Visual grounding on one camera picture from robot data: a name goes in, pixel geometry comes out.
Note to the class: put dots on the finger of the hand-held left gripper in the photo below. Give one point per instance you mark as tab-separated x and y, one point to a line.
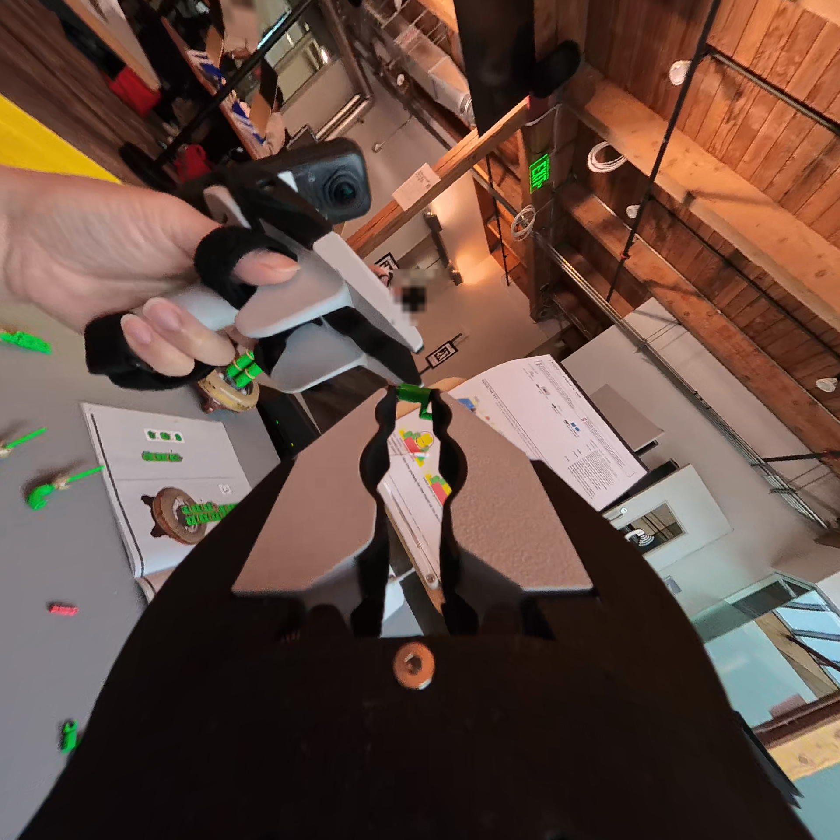
374	295
387	358

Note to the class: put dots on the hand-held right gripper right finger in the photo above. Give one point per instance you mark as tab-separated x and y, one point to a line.
512	525

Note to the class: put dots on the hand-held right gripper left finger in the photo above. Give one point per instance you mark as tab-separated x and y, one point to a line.
315	518

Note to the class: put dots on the small green lego connector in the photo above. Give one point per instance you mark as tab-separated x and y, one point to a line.
413	394

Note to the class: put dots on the green lego stem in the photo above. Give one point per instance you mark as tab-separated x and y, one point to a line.
38	497
26	436

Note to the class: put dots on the lego bamboo pot model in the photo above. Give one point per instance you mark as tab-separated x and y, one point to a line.
229	394

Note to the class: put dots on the lego instruction booklet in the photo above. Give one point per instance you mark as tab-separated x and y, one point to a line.
131	472

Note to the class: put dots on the short red lego pin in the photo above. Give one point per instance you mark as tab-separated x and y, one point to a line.
64	609

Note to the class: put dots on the green lego bamboo segment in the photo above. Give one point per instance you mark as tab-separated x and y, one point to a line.
26	342

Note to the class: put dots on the small green lego piece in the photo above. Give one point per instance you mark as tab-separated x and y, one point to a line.
69	736

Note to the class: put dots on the person's left hand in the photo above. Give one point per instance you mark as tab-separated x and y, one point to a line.
98	249

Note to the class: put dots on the black white marker tag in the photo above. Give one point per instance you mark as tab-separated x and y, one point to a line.
445	352

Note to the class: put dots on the black electronic box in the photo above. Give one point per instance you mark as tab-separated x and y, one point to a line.
289	426

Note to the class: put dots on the printed instruction sheet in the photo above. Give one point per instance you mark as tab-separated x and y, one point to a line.
558	426

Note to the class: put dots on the white paper notice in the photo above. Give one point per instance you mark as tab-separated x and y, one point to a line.
417	186

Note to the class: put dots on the red bag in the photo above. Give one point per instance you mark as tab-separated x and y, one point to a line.
134	92

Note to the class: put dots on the white phone booth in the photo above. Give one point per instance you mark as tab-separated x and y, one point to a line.
695	499

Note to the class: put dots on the green exit sign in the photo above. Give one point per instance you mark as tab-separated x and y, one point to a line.
539	174

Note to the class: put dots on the silver air duct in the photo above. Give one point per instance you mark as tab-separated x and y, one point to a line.
439	72

